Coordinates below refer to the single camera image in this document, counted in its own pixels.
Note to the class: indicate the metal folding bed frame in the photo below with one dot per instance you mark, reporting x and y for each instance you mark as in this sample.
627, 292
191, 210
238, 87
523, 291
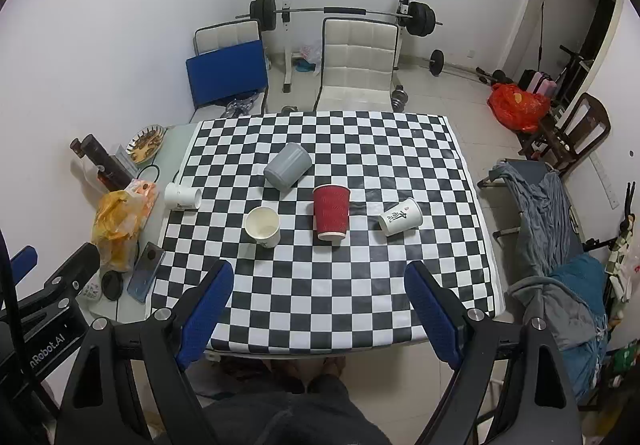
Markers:
500, 231

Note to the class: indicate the person's dark pants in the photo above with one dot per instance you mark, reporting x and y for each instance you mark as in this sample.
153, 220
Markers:
295, 417

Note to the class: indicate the red plastic bag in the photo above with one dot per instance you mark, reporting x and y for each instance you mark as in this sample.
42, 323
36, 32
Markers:
515, 107

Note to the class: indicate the dark wooden chair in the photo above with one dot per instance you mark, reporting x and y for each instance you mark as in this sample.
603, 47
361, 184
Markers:
590, 125

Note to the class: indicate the blue smartphone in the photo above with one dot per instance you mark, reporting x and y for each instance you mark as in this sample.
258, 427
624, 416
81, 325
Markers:
146, 271

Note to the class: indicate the red ribbed paper cup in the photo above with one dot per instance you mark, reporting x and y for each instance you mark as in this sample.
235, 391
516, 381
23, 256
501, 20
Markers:
331, 212

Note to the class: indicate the black white checkered tablecloth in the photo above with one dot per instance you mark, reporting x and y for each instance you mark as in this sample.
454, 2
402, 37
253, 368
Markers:
320, 285

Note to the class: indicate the plain white paper cup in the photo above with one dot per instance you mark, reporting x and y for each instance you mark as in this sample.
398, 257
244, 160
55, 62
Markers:
263, 231

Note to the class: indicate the white printed paper cup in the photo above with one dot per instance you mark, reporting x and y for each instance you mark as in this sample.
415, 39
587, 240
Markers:
400, 216

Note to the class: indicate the small white printed cup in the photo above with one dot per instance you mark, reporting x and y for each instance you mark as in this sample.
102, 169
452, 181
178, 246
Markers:
93, 290

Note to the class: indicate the metal dumbbell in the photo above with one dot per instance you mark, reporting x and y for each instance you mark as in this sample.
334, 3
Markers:
400, 98

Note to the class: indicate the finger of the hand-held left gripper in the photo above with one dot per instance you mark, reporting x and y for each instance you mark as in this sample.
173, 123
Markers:
25, 262
75, 267

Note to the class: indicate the yellow plastic bag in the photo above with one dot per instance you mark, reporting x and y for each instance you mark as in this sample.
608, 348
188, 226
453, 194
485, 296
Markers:
116, 230

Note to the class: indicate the patterned plate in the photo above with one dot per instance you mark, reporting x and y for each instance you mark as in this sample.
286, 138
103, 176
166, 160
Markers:
145, 144

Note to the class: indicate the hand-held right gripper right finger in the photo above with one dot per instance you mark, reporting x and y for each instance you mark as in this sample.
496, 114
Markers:
432, 317

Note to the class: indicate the blue cloth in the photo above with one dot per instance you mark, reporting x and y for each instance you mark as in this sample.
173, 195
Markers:
582, 285

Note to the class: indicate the long barbell with black plates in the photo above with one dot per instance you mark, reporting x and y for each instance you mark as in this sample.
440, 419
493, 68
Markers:
422, 19

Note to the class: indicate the orange snack packet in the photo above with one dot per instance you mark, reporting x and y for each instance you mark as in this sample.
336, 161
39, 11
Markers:
145, 197

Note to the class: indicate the white wall ruler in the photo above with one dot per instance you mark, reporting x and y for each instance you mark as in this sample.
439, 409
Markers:
606, 182

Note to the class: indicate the pink suitcase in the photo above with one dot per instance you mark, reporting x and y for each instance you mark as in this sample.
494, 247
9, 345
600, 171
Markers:
537, 82

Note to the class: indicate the white ceramic cup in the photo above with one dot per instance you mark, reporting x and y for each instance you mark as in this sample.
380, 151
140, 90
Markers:
180, 196

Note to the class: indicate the dark brown bottle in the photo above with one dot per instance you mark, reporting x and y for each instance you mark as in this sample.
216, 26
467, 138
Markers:
102, 162

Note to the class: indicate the grey plastic cup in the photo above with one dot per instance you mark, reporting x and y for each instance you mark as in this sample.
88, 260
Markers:
286, 166

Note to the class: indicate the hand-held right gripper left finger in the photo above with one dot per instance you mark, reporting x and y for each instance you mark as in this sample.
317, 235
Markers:
207, 312

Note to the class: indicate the short barbell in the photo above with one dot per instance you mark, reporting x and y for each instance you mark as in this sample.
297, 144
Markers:
436, 62

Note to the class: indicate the blue board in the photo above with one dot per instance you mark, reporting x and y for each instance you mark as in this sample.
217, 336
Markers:
225, 74

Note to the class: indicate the white padded chair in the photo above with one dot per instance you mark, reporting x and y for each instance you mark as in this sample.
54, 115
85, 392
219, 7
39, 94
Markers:
225, 32
356, 70

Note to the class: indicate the white barbell rack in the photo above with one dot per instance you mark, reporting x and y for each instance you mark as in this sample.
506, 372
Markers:
286, 50

